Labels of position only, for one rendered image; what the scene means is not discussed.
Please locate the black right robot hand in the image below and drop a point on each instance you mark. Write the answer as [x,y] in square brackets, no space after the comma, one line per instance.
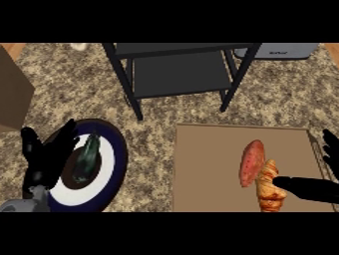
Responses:
[319,187]

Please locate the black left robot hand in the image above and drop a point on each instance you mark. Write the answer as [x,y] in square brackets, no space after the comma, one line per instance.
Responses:
[41,159]

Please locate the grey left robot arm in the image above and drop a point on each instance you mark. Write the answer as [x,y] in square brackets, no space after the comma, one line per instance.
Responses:
[24,202]

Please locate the red sweet potato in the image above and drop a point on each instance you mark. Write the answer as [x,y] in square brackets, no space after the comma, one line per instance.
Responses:
[251,162]

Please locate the brown tray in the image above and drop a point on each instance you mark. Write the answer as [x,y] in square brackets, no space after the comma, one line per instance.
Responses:
[216,166]

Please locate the black tiered shelf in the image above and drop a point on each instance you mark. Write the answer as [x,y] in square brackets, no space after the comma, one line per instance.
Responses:
[176,73]

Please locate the dark green cucumber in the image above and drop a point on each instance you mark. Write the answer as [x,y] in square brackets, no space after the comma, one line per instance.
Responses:
[86,162]

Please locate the golden croissant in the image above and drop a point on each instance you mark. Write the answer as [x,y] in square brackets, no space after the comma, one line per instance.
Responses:
[269,189]

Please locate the blue and white plate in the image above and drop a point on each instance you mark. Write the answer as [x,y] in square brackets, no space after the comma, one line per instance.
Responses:
[90,172]

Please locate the brown wooden box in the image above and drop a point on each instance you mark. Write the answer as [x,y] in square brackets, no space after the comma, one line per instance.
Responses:
[3,96]

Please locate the small white object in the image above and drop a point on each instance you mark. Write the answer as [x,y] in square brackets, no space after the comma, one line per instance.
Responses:
[78,46]

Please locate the grey appliance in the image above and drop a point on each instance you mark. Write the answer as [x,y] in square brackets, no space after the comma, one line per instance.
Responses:
[279,51]

